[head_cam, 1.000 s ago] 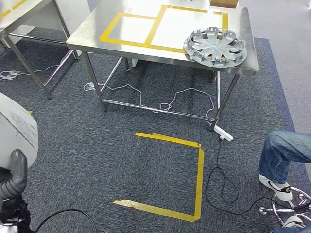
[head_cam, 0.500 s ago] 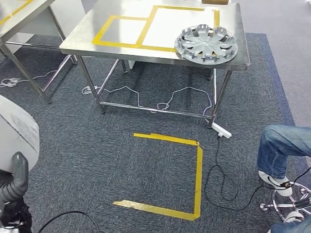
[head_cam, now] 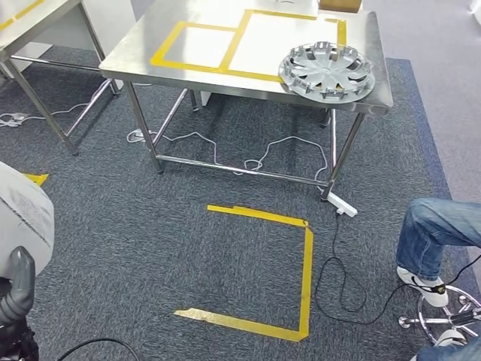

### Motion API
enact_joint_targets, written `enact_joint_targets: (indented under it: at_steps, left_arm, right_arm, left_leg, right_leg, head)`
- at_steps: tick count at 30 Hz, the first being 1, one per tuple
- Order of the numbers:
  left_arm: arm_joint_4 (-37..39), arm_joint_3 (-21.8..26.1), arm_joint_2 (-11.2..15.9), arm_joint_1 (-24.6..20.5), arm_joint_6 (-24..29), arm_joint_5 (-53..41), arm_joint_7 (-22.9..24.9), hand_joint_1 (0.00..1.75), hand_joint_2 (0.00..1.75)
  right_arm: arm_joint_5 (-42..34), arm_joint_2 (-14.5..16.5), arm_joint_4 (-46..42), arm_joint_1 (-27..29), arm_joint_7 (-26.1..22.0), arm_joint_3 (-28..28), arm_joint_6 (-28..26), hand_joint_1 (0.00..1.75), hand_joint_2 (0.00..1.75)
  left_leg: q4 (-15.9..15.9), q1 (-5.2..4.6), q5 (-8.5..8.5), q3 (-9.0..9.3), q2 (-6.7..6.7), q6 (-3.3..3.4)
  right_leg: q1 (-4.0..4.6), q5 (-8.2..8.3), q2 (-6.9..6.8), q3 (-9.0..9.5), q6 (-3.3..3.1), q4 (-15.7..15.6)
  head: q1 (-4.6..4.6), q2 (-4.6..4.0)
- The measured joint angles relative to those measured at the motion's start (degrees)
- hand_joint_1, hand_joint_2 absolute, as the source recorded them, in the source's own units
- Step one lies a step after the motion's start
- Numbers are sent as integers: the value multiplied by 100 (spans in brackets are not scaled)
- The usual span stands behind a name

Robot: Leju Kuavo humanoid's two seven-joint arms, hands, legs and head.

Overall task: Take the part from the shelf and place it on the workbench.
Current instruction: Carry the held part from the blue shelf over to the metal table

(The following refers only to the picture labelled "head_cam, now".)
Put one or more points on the white curved panel part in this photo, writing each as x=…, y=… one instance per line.
x=22, y=219

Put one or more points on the silver wheel hubcap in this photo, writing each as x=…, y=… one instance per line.
x=326, y=74

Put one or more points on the yellow floor tape outline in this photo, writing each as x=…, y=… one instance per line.
x=306, y=279
x=38, y=178

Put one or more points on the person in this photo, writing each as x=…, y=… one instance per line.
x=432, y=234

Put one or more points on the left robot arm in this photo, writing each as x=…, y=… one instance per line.
x=11, y=311

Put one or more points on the stainless steel workbench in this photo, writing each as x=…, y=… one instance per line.
x=49, y=15
x=124, y=57

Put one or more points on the yellow tape on workbench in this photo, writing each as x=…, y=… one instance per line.
x=22, y=13

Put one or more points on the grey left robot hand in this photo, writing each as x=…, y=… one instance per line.
x=22, y=274

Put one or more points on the yellow tape frame on workbench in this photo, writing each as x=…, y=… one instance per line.
x=188, y=66

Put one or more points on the brown cardboard box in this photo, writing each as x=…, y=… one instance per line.
x=338, y=5

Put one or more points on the chrome stool base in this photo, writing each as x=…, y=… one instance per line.
x=404, y=322

